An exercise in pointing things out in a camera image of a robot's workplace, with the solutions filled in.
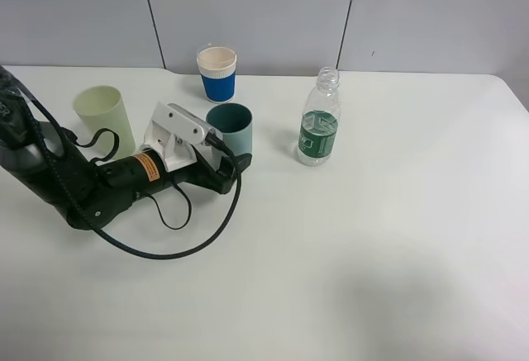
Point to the blue sleeved paper cup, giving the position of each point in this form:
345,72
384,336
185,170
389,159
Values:
217,67

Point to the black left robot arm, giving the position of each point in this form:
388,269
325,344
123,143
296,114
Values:
90,193

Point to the pale green plastic cup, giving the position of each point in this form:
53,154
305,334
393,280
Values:
103,107

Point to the clear bottle green label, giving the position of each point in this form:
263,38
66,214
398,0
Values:
320,119

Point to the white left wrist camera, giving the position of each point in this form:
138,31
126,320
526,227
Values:
173,132

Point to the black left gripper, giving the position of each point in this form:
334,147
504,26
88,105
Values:
203,175

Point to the teal plastic cup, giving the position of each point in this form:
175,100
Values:
234,121

